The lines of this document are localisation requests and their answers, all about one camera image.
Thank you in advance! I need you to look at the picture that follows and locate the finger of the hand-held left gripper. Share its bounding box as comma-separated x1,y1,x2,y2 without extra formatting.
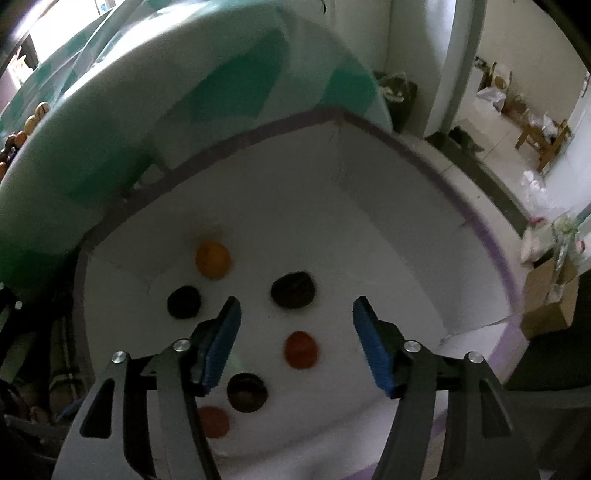
0,281,26,333

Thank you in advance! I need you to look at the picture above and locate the teal checked tablecloth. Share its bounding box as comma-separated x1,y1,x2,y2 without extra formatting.
0,0,393,296

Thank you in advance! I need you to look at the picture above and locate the wooden chair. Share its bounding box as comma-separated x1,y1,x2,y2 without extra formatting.
515,117,573,174

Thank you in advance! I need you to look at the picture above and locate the red tomato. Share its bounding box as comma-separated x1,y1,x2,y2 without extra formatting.
199,405,230,439
283,330,320,370

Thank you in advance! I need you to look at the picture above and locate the white box with purple rim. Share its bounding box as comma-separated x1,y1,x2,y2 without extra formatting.
74,106,527,480

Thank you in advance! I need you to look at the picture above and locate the clear plastic bottle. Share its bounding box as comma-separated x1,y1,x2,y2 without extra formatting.
551,215,587,296

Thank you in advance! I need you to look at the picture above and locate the crumpled clear plastic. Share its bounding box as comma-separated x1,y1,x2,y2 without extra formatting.
521,170,555,208

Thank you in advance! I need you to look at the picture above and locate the dark trash bin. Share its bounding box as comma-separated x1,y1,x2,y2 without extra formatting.
374,71,419,132

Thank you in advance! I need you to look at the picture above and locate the plaid cloth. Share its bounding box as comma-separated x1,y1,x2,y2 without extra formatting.
46,318,90,416

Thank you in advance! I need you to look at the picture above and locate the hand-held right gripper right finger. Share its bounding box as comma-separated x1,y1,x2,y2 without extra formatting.
352,296,541,480

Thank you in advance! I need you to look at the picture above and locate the white plastic bag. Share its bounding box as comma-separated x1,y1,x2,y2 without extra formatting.
521,215,561,264

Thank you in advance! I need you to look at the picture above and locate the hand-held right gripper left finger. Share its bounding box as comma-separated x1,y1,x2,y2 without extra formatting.
52,296,243,480

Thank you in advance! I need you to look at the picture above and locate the brown cardboard box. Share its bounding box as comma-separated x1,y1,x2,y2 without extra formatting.
522,256,580,341

